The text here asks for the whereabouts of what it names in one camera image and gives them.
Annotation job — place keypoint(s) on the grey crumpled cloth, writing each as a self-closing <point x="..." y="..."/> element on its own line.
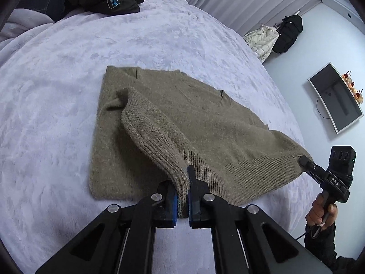
<point x="22" y="20"/>

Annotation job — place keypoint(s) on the olive knit sweater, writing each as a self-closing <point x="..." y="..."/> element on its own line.
<point x="199" y="114"/>

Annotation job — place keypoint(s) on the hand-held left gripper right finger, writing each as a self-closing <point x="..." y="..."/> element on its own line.
<point x="192" y="205"/>

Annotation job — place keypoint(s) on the white puffer jacket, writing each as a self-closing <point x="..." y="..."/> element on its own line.
<point x="262" y="42"/>

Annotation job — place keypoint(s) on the white-framed monitor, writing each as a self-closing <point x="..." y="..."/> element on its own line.
<point x="333" y="97"/>

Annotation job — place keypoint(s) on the person's right forearm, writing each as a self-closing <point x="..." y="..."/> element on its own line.
<point x="322" y="251"/>

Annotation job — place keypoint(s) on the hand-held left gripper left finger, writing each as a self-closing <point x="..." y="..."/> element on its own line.
<point x="171" y="205"/>

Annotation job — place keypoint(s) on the person's right hand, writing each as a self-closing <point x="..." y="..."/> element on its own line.
<point x="313" y="214"/>

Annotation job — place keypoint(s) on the orange artificial flowers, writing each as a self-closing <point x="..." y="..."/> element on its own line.
<point x="352" y="84"/>

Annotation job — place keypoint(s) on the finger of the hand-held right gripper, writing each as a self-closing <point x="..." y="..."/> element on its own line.
<point x="312" y="168"/>

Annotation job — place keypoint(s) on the black hanging jacket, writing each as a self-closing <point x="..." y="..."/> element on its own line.
<point x="288" y="34"/>

